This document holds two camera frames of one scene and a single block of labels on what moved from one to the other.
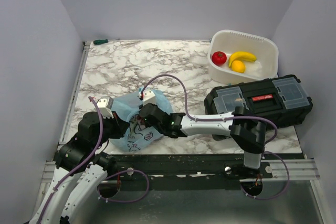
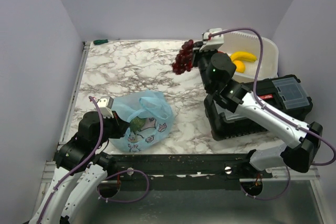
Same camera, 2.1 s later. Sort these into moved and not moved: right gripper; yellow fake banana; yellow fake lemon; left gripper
Moved: right gripper
Not moved: left gripper; yellow fake banana; yellow fake lemon
